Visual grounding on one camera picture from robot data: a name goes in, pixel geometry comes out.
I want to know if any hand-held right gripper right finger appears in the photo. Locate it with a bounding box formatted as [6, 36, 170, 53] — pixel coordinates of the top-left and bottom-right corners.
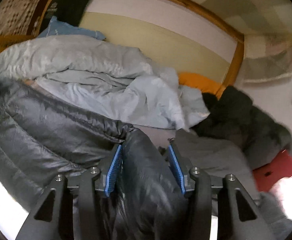
[167, 144, 274, 240]

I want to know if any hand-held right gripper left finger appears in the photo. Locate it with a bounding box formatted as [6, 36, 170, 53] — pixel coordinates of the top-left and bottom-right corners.
[15, 144, 123, 240]

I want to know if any black puffer jacket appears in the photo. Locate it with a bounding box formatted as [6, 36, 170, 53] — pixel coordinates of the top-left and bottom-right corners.
[0, 77, 189, 240]

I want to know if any dark fuzzy garment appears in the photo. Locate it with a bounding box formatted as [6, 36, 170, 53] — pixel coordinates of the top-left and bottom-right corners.
[193, 85, 292, 170]

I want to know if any orange pillow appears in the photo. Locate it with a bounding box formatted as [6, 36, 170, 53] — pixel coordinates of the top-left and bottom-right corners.
[178, 72, 227, 99]

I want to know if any red laptop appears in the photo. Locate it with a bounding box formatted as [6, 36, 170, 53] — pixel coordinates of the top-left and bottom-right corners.
[252, 149, 292, 192]

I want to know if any light blue duvet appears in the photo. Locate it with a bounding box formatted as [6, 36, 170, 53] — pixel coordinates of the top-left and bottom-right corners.
[0, 34, 210, 132]

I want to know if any white bed sheet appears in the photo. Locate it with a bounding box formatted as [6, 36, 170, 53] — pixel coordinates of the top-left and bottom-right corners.
[0, 167, 30, 230]

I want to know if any blue pillow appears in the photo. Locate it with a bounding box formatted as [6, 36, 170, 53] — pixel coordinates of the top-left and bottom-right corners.
[37, 16, 106, 40]

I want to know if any brown checkered curtain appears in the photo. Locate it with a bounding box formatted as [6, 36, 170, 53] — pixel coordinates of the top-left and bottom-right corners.
[0, 0, 49, 37]

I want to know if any wooden bed frame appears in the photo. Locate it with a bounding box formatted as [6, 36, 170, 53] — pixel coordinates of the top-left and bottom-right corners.
[0, 0, 245, 93]

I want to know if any white wall net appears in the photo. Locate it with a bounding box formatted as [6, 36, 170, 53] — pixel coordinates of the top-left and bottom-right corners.
[242, 40, 292, 83]

